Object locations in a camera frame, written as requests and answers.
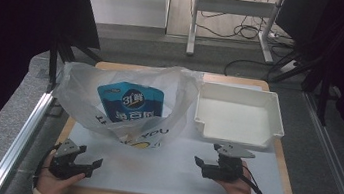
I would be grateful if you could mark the translucent white plastic bag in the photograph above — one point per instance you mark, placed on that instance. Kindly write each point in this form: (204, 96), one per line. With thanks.
(79, 95)

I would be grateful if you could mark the person's left hand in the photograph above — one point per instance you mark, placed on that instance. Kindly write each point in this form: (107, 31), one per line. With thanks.
(52, 185)

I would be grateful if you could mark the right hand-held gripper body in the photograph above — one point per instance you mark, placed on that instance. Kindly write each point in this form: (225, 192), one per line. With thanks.
(227, 171)

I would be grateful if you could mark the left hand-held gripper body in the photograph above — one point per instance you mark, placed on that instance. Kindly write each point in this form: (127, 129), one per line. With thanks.
(65, 165)

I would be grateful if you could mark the white foam mat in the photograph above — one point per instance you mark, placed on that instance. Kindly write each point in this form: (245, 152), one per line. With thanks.
(166, 177)

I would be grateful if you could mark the white power strip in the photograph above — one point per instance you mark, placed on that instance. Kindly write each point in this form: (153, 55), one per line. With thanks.
(288, 67)

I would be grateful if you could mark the white plastic tray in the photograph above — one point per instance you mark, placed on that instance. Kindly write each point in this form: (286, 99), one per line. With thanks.
(236, 119)

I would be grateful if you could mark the white metal desk frame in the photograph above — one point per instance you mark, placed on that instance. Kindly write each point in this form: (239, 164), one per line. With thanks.
(235, 7)

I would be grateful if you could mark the blue food pouch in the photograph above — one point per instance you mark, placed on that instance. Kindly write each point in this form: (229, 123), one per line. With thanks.
(132, 105)

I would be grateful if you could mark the black metal stand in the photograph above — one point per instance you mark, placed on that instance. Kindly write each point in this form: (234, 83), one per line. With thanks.
(55, 58)
(323, 96)

